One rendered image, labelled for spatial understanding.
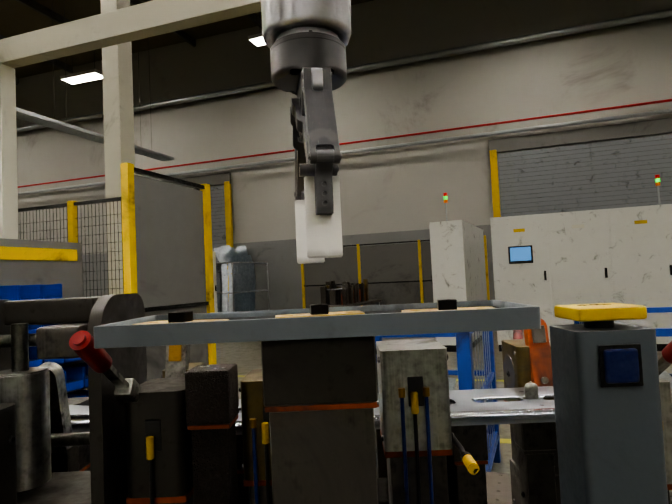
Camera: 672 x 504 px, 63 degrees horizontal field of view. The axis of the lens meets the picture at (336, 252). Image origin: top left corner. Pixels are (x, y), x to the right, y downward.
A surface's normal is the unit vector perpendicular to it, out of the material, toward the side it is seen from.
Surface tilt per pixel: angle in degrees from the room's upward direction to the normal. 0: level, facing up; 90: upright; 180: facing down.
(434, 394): 90
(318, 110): 63
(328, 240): 90
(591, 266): 90
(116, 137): 90
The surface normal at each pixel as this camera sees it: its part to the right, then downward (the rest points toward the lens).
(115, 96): -0.33, -0.03
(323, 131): 0.10, -0.50
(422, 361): -0.03, -0.05
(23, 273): 0.94, -0.06
